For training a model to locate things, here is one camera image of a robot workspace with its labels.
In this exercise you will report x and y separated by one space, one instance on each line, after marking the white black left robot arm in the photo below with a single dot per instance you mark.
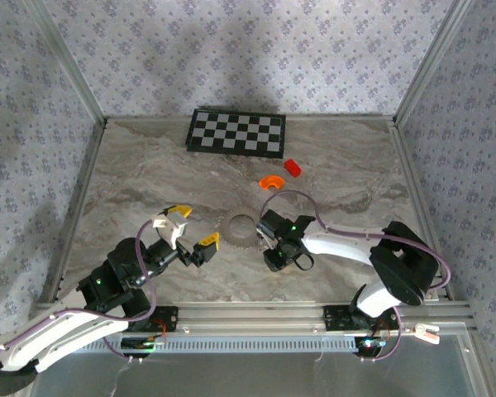
58 335

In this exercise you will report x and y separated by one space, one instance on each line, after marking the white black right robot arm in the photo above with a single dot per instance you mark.
343 248

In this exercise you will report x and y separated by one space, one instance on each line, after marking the red block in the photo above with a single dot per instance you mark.
292 167

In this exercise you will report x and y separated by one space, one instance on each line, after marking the small circuit board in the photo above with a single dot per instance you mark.
370 344
144 344

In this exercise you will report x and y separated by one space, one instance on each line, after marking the black white checkerboard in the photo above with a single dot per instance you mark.
235 132

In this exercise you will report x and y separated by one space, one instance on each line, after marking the grey metal sheet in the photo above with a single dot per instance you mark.
252 376

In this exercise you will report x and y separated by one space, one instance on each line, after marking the white orange tag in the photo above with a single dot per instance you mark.
427 334

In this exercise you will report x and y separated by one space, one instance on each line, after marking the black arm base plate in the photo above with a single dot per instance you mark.
169 318
335 318

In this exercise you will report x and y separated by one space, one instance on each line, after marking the aluminium side rail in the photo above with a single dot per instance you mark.
408 165
77 207

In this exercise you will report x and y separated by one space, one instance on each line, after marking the aluminium frame rail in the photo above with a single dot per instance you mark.
252 316

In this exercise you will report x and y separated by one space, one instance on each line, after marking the aluminium frame post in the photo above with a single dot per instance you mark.
430 62
72 62

